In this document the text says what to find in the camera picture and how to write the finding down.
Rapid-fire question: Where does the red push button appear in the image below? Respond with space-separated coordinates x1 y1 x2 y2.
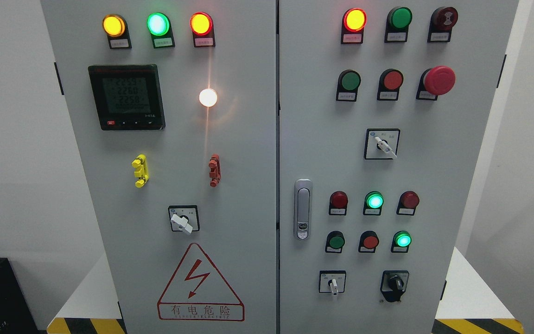
358 231 380 253
377 69 403 101

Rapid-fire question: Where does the white platform with hazard stripes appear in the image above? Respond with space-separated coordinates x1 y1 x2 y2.
47 250 525 334

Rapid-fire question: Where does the white selector switch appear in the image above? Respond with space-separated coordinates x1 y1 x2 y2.
364 128 401 160
318 270 347 295

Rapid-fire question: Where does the green lamp lower right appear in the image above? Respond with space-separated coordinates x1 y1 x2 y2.
391 231 413 253

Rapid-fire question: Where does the grey electrical cabinet right door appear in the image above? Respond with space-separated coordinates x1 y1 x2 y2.
279 0 519 334

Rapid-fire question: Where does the green push button upper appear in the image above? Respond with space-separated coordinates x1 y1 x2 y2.
336 70 362 102

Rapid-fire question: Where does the yellow indicator lamp top left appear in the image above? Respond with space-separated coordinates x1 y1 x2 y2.
102 13 132 49

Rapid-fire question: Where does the red push button lower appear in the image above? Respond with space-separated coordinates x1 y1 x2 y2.
358 231 380 253

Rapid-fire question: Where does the white selector switch upper right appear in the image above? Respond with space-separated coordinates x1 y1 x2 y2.
364 128 401 160

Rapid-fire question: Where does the red emergency stop button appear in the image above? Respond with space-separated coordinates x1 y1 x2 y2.
416 65 456 101

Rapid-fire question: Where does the yellow terminal connector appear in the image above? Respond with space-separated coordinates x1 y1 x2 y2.
131 154 150 188

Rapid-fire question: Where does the black digital power meter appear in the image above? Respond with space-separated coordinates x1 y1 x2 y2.
88 64 165 131

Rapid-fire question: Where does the white selector switch left door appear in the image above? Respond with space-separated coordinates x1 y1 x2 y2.
167 205 201 235

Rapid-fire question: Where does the red terminal connector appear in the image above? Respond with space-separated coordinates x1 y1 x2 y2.
208 154 221 187

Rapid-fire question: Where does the red push button upper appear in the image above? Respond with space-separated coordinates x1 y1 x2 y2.
377 69 403 101

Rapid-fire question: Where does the green indicator lamp top left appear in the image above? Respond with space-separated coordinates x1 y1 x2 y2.
146 12 175 49

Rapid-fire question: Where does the red lit lamp right door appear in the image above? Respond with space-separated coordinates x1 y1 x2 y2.
341 7 367 45

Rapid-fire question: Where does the grey electrical cabinet door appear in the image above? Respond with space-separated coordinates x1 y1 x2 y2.
279 0 519 334
41 0 278 334

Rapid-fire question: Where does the green lit lamp middle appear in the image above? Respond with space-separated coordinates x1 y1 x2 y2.
363 192 384 216

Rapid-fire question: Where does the green push button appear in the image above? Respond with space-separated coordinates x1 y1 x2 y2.
336 70 362 102
325 231 345 253

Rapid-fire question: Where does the red lamp right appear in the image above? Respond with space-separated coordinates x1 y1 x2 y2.
396 191 420 216

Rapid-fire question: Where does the dark red lamp left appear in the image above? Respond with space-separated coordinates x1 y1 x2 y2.
329 191 349 216

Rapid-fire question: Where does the red electric danger warning sign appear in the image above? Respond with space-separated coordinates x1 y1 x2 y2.
157 243 245 321

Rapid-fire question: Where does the grey electrical cabinet left door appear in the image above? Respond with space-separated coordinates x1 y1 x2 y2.
41 0 278 334

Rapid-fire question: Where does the silver door handle lock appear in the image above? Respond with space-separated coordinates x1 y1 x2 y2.
294 179 313 240

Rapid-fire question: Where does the green push button lower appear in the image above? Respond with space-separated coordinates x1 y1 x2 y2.
325 231 345 253

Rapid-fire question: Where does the red indicator lamp top left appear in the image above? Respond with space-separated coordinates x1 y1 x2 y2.
190 12 216 47

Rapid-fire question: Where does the white selector switch lower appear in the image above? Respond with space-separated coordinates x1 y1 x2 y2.
318 270 347 295

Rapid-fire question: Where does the white lit indicator lamp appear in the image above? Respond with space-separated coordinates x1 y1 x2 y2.
198 88 218 108

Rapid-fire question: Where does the green lamp top right door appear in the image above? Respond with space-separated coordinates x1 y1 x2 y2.
384 6 413 44

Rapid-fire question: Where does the black knob selector switch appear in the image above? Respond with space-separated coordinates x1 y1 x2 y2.
380 270 409 302

